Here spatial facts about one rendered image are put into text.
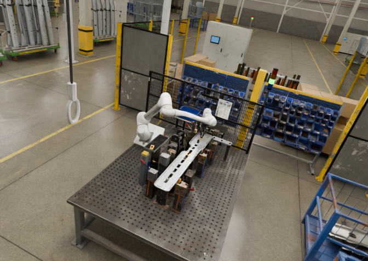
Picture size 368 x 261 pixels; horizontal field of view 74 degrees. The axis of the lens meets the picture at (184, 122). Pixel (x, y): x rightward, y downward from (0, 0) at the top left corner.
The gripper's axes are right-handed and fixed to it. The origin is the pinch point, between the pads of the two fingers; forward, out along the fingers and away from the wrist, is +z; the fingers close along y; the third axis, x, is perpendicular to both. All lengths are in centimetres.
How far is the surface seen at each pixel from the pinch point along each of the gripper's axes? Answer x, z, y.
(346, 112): 276, -9, 219
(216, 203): -73, 35, 53
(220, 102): 54, -33, 3
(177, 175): -90, 5, 6
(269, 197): 66, 105, 121
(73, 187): -92, 105, -148
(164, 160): -83, 0, -15
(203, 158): -43.2, 5.1, 19.3
